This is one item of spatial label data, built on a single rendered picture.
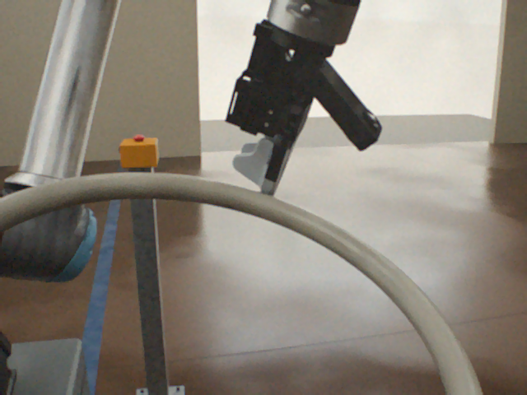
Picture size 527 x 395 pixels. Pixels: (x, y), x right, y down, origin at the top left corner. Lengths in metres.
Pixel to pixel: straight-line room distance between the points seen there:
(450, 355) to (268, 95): 0.31
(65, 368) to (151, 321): 1.03
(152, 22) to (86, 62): 5.64
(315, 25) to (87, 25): 0.59
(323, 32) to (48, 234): 0.61
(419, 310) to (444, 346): 0.05
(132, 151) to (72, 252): 0.84
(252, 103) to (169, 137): 6.17
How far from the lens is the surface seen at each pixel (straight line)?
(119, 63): 6.64
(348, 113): 0.55
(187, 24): 6.66
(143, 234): 1.86
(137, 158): 1.76
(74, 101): 0.99
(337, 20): 0.53
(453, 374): 0.48
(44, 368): 1.02
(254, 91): 0.56
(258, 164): 0.61
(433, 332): 0.51
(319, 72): 0.55
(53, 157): 0.97
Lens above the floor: 1.39
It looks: 17 degrees down
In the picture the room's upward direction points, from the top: straight up
